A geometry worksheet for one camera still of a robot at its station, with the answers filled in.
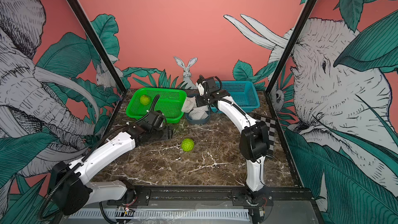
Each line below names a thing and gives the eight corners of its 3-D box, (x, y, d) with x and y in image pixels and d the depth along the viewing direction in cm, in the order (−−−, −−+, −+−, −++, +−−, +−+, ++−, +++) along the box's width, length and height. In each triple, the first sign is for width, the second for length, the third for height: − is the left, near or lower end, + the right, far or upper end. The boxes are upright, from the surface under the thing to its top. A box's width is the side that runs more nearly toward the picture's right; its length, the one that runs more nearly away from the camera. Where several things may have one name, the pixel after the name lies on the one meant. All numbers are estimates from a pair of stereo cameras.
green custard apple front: (182, 152, 91) (181, 147, 85) (183, 143, 95) (182, 138, 89) (193, 152, 91) (193, 147, 86) (194, 143, 95) (193, 138, 89)
